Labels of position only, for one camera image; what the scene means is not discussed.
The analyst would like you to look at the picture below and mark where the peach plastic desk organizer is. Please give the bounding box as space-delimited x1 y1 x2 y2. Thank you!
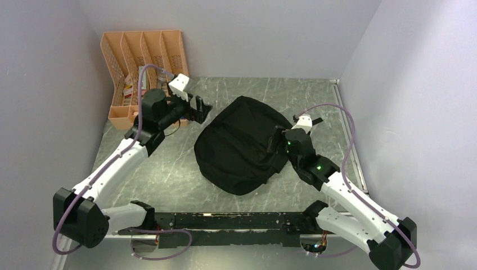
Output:
100 30 189 130

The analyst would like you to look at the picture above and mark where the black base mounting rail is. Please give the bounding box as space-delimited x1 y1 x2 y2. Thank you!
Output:
118 211 340 249

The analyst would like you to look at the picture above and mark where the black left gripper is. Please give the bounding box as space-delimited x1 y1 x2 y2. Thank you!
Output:
157 82 212 129

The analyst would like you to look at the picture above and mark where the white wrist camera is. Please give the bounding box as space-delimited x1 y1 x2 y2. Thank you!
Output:
168 73 190 102
291 114 313 133

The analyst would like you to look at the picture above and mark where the tall white pink box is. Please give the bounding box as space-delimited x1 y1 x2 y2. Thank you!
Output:
138 66 148 91

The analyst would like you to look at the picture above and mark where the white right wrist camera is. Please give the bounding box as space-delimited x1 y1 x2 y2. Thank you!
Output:
291 114 313 133

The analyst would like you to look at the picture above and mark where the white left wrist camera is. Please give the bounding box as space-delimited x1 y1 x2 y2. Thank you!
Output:
168 73 190 102

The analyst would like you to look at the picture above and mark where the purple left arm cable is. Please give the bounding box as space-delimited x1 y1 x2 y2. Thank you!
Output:
51 64 193 261

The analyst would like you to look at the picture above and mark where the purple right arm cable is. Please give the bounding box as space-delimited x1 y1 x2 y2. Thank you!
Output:
296 103 422 269

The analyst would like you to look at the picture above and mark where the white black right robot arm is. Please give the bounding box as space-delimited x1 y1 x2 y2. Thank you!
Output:
267 126 417 269

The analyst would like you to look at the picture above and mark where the aluminium side rail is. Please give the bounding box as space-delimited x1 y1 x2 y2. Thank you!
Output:
329 79 369 195

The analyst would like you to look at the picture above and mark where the black student backpack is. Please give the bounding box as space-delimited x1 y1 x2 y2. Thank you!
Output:
194 96 293 196

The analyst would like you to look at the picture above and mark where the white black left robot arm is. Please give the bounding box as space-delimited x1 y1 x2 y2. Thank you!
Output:
52 89 213 255

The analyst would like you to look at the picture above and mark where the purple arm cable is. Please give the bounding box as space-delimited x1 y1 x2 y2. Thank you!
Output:
51 64 193 261
296 103 422 269

